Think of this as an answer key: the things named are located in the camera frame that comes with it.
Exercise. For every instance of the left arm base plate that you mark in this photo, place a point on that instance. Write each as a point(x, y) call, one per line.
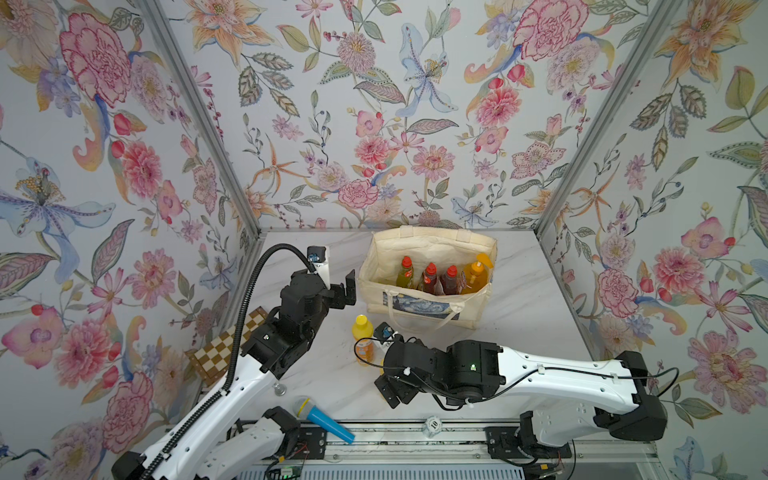
point(304, 443)

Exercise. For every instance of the blue toy microphone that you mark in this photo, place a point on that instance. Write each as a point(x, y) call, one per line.
point(307, 410)

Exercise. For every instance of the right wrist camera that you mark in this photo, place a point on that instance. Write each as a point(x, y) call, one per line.
point(384, 333)

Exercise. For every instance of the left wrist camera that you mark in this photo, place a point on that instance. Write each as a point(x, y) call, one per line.
point(318, 257)

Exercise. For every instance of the large orange dish soap bottle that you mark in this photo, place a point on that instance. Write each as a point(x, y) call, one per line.
point(475, 275)

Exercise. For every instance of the white numbered die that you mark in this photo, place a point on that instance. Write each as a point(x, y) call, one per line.
point(432, 427)

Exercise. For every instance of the cream canvas shopping bag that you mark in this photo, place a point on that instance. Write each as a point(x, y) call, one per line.
point(424, 245)

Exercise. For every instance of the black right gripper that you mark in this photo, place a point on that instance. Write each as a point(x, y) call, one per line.
point(385, 384)

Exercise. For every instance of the green circuit board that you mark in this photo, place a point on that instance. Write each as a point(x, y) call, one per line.
point(283, 473)

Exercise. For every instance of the wooden checkerboard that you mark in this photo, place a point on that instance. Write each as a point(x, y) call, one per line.
point(211, 362)

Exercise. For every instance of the dark red bottle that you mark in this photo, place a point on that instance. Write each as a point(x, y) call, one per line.
point(429, 280)
point(450, 281)

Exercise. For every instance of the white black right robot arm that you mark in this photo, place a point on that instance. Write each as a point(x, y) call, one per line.
point(588, 396)

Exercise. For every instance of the green dish soap bottle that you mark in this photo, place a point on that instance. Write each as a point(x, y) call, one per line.
point(405, 277)

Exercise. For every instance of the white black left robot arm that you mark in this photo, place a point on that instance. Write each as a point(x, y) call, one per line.
point(195, 448)

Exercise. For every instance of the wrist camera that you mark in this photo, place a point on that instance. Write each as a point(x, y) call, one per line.
point(318, 257)
point(384, 333)

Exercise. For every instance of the orange bottle yellow cap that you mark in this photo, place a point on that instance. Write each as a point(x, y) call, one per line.
point(363, 331)

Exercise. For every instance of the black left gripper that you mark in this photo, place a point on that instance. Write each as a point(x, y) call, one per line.
point(341, 299)

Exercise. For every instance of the aluminium rail frame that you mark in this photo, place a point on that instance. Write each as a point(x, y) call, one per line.
point(399, 450)

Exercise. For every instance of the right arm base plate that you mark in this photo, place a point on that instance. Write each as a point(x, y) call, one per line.
point(509, 443)

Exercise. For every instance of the dark red bottle front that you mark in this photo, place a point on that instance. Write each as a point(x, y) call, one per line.
point(450, 281)

